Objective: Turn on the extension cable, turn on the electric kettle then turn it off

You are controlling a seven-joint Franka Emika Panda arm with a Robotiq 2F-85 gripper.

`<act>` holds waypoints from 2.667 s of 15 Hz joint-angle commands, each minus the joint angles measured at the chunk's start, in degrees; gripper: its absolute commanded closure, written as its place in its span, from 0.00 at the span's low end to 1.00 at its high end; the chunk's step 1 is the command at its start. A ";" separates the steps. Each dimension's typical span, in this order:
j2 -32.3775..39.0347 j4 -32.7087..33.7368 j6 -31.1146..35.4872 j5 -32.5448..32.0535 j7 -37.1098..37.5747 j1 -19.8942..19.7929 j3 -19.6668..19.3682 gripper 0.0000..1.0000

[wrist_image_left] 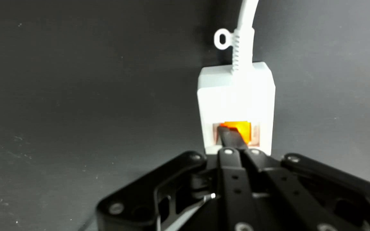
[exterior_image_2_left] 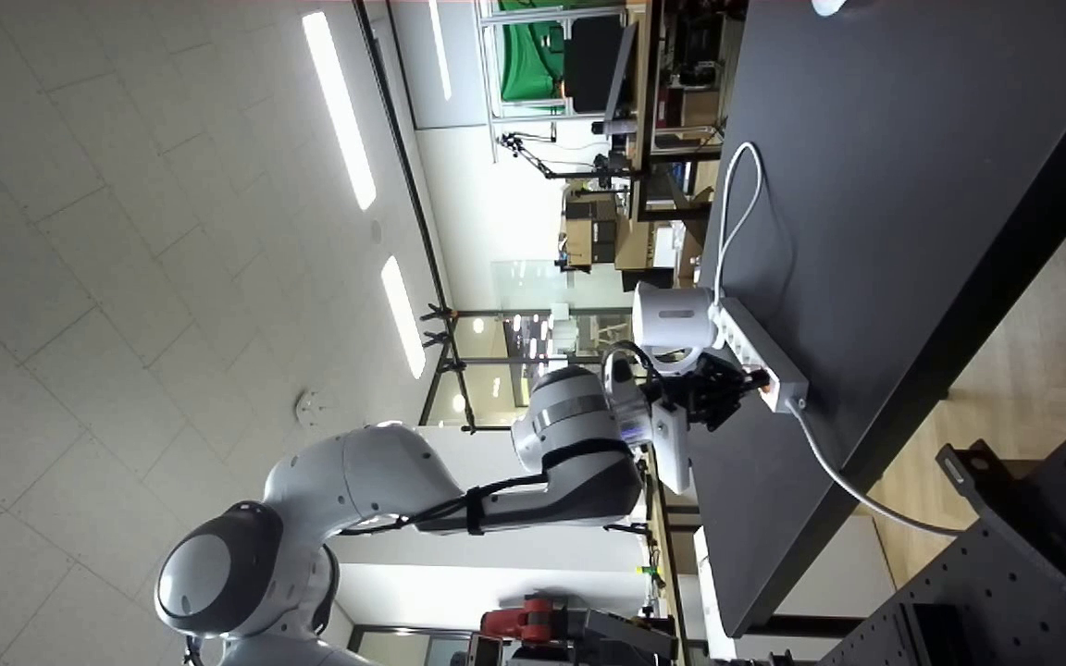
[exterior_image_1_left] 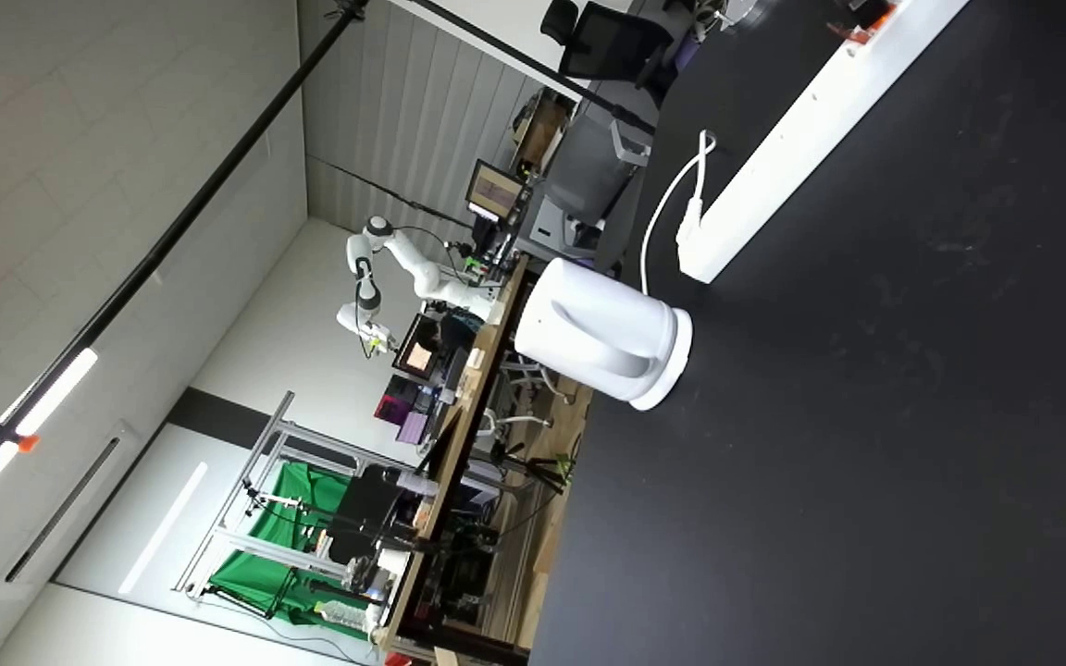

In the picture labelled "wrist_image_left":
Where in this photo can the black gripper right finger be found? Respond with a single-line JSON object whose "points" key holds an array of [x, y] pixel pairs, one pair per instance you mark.
{"points": [[322, 192]]}

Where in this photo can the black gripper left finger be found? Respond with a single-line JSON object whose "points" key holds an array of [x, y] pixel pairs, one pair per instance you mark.
{"points": [[151, 192]]}

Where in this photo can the white power strip orange switch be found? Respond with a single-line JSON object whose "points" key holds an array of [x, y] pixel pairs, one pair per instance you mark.
{"points": [[237, 96]]}

